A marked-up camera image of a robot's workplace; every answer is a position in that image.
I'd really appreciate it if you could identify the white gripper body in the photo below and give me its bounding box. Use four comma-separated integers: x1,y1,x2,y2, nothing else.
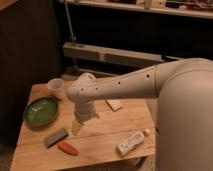
74,102,96,123

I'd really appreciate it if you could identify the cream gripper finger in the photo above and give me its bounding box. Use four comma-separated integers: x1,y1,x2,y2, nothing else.
71,120,84,136

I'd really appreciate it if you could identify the red pepper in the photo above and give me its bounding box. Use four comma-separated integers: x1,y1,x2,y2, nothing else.
57,141,79,156

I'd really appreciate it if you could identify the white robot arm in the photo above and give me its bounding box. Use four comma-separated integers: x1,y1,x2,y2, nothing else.
67,58,213,171

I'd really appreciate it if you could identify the grey sponge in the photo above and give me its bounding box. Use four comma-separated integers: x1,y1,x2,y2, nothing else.
44,128,69,148

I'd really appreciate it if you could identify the green bowl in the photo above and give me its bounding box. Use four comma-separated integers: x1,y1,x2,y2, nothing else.
23,97,59,127

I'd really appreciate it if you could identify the wooden table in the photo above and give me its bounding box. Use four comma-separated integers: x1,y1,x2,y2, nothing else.
9,75,157,171

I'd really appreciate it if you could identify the white bottle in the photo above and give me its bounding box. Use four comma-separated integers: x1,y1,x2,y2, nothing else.
116,128,151,156

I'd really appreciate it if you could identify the grey metal beam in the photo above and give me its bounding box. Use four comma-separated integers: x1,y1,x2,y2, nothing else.
63,42,177,68

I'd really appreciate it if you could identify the metal pole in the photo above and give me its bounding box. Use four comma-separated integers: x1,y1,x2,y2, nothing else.
64,0,77,45

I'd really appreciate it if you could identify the wooden shelf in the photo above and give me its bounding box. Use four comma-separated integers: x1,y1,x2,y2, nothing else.
57,0,213,19

